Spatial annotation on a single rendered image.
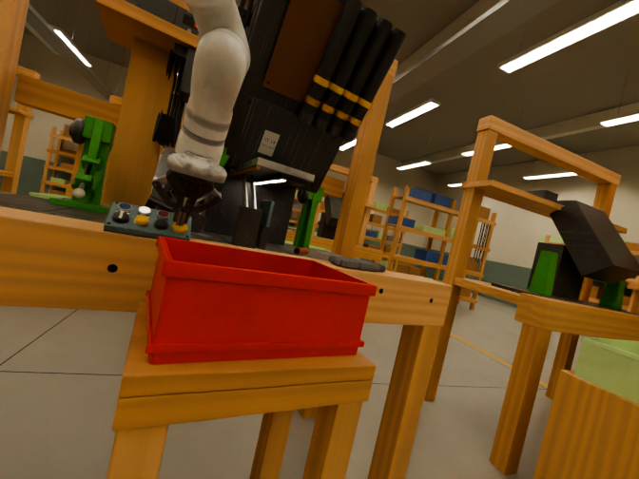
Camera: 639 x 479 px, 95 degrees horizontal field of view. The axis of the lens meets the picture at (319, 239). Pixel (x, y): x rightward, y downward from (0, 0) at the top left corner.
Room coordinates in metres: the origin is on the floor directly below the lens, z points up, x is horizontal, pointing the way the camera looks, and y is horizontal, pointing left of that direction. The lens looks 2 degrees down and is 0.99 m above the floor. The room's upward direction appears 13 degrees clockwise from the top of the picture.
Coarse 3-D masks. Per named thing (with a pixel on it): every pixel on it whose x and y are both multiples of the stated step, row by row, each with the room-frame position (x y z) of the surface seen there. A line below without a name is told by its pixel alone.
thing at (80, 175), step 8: (112, 144) 0.97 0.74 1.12; (88, 160) 0.86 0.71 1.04; (96, 160) 0.87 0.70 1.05; (80, 168) 0.86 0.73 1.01; (88, 168) 0.85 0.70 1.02; (96, 168) 0.88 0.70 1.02; (80, 176) 0.82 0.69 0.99; (88, 176) 0.83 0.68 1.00; (96, 176) 0.88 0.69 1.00; (72, 184) 0.82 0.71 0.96; (88, 184) 0.83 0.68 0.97; (96, 184) 0.86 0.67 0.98
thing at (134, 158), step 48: (0, 0) 0.86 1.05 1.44; (0, 48) 0.87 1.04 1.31; (144, 48) 1.03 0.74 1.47; (0, 96) 0.89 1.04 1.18; (144, 96) 1.05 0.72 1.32; (384, 96) 1.54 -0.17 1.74; (0, 144) 0.94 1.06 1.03; (144, 144) 1.06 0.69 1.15; (144, 192) 1.08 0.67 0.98; (336, 240) 1.56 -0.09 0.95
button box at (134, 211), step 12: (132, 204) 0.61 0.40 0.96; (108, 216) 0.56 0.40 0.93; (132, 216) 0.58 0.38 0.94; (156, 216) 0.61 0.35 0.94; (168, 216) 0.63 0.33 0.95; (108, 228) 0.54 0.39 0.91; (120, 228) 0.55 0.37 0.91; (132, 228) 0.56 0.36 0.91; (144, 228) 0.57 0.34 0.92; (156, 228) 0.59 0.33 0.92; (168, 228) 0.60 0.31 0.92
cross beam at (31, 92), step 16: (32, 80) 0.97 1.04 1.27; (16, 96) 0.96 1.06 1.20; (32, 96) 0.98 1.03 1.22; (48, 96) 0.99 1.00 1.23; (64, 96) 1.01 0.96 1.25; (80, 96) 1.03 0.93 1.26; (48, 112) 1.03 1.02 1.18; (64, 112) 1.02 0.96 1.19; (80, 112) 1.04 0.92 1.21; (96, 112) 1.06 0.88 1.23; (112, 112) 1.08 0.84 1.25; (336, 192) 1.56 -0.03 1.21
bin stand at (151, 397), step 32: (128, 352) 0.34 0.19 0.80; (128, 384) 0.30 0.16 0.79; (160, 384) 0.31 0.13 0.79; (192, 384) 0.33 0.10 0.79; (224, 384) 0.34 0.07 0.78; (256, 384) 0.36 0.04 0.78; (288, 384) 0.38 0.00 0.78; (320, 384) 0.41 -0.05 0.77; (352, 384) 0.44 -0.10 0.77; (128, 416) 0.30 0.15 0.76; (160, 416) 0.31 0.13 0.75; (192, 416) 0.33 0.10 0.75; (224, 416) 0.35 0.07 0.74; (288, 416) 0.63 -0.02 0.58; (320, 416) 0.46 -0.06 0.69; (352, 416) 0.45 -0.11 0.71; (128, 448) 0.31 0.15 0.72; (160, 448) 0.32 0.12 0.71; (256, 448) 0.65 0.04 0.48; (320, 448) 0.45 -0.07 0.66
